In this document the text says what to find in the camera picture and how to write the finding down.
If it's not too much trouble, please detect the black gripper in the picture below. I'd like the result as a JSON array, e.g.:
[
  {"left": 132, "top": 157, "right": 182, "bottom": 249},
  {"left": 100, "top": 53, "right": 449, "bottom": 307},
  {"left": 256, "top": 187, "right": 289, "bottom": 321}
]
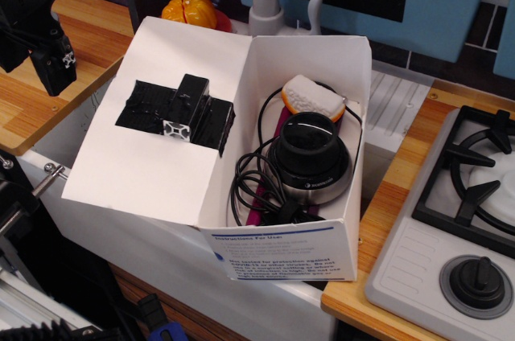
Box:
[{"left": 1, "top": 0, "right": 76, "bottom": 97}]

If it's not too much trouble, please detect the white cardboard box with flap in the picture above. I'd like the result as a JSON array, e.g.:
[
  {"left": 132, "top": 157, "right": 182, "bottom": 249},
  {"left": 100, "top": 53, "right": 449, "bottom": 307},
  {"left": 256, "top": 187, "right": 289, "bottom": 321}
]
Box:
[{"left": 63, "top": 17, "right": 372, "bottom": 281}]

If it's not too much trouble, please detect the metal clamp bar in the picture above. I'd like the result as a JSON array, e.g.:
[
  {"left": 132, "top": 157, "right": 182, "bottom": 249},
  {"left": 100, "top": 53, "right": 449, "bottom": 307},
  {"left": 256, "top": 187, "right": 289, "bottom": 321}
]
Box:
[{"left": 0, "top": 155, "right": 69, "bottom": 229}]

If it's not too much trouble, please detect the orange toy pumpkin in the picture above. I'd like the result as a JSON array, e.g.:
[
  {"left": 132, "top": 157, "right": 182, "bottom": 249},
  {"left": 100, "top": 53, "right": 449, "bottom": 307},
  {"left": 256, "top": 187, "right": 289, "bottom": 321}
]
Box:
[{"left": 161, "top": 0, "right": 218, "bottom": 29}]

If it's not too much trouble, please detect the red plate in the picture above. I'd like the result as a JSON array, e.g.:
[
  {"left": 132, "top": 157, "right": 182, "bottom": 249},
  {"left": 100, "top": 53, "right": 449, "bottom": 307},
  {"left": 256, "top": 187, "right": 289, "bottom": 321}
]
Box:
[{"left": 215, "top": 9, "right": 233, "bottom": 33}]

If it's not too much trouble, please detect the grey toy faucet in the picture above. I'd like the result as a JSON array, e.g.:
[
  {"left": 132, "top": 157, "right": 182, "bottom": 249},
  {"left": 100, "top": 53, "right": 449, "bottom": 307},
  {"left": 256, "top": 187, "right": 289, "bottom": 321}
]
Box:
[{"left": 249, "top": 0, "right": 323, "bottom": 37}]

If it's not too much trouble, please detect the white toy sink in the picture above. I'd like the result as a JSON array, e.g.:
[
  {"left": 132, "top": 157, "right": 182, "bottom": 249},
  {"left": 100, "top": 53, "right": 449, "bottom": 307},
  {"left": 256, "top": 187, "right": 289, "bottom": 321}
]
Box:
[{"left": 15, "top": 21, "right": 435, "bottom": 341}]

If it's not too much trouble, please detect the white and orange toy bread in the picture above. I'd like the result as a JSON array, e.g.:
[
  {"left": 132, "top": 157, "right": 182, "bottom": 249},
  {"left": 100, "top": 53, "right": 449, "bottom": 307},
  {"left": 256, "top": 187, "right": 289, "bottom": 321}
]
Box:
[{"left": 281, "top": 75, "right": 346, "bottom": 122}]

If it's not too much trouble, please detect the black and silver 3D mouse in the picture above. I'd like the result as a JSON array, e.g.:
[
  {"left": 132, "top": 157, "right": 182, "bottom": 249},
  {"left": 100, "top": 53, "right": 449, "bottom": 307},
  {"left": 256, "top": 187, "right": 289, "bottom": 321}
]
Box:
[{"left": 266, "top": 112, "right": 352, "bottom": 205}]

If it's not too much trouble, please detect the black stove burner grate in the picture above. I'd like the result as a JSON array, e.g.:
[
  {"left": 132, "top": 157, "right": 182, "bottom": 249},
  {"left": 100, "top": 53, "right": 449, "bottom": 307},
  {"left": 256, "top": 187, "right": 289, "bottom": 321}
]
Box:
[{"left": 412, "top": 106, "right": 514, "bottom": 257}]

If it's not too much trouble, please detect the white toy stove top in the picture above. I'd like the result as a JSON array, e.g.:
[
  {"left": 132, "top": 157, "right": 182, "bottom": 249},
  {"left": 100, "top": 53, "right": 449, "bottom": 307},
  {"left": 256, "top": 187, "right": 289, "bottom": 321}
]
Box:
[{"left": 365, "top": 105, "right": 515, "bottom": 341}]

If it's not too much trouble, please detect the black stove knob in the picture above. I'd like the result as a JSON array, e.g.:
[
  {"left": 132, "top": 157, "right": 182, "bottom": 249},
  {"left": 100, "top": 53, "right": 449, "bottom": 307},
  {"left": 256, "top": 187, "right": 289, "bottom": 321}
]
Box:
[{"left": 439, "top": 255, "right": 514, "bottom": 320}]

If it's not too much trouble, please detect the black taped aluminium handle block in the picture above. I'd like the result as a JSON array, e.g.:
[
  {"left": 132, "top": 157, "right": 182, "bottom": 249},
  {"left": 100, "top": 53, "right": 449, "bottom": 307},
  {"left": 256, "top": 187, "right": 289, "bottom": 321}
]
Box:
[{"left": 116, "top": 74, "right": 236, "bottom": 154}]

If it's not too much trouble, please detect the aluminium frame rail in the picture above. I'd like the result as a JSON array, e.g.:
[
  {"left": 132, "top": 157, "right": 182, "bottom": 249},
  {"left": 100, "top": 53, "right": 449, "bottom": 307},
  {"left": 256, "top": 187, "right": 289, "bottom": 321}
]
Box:
[{"left": 1, "top": 238, "right": 103, "bottom": 340}]

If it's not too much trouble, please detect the black coiled cable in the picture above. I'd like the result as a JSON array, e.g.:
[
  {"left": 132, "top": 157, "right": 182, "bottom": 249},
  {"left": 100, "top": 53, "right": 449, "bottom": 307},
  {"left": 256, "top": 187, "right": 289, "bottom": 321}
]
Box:
[{"left": 230, "top": 81, "right": 368, "bottom": 227}]

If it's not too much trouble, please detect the blue and black clamp handle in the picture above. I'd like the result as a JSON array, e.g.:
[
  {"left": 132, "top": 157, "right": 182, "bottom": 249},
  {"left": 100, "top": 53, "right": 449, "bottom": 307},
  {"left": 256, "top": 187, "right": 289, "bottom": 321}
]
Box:
[{"left": 137, "top": 294, "right": 188, "bottom": 341}]

